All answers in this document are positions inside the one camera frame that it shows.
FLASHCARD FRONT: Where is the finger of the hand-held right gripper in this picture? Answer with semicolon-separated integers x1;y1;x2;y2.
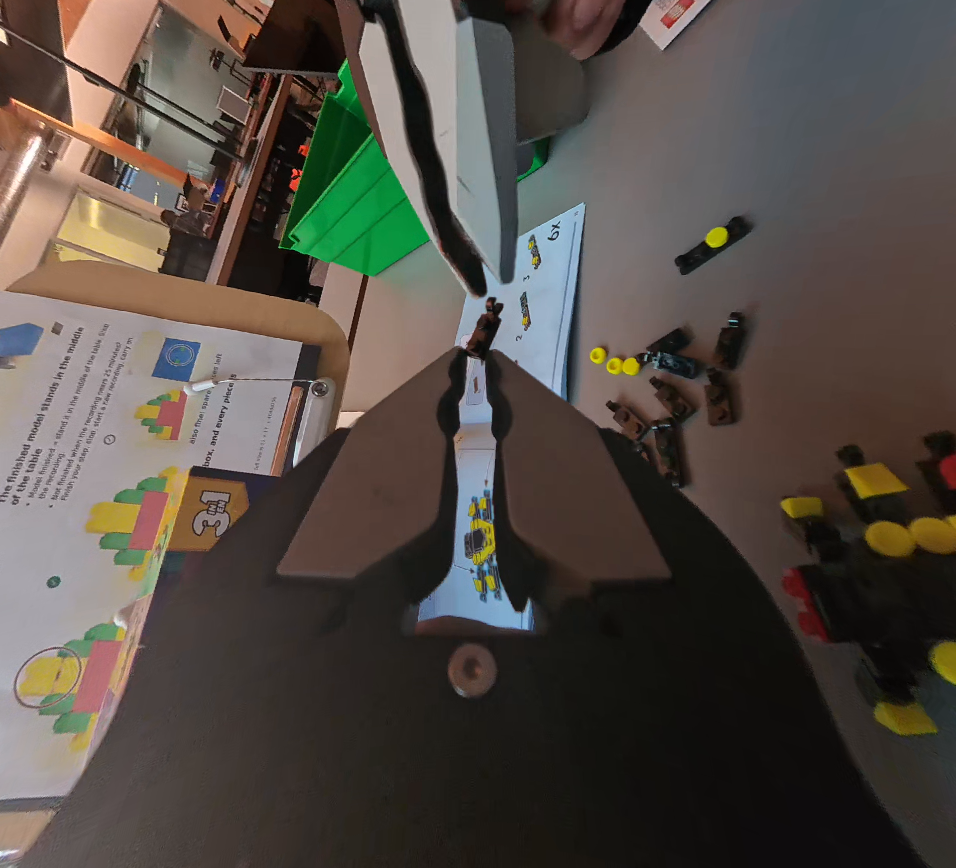
335;0;488;295
390;0;520;288

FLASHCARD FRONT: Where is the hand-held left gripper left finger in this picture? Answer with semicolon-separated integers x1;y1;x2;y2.
275;347;466;602

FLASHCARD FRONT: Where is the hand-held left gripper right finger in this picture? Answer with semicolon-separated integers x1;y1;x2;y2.
484;351;673;613

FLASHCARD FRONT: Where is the black lego hinge plate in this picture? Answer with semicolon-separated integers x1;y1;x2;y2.
462;296;506;363

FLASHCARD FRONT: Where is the black lego plate yellow stud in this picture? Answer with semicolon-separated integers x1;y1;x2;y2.
674;216;754;276

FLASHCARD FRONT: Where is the pile of black lego plates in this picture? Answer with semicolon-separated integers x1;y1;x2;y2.
605;311;748;490

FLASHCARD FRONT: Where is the open lego instruction booklet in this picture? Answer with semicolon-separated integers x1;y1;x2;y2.
414;203;587;636

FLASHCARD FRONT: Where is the yellow black lego spider model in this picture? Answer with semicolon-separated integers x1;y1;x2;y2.
779;431;956;737

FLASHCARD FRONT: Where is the green plastic bin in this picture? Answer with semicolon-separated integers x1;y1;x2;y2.
278;60;551;279

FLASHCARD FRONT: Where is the printed task sheet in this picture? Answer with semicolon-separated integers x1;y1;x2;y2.
0;289;324;802

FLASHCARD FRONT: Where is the wire sheet holder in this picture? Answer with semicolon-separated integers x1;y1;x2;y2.
183;376;333;400

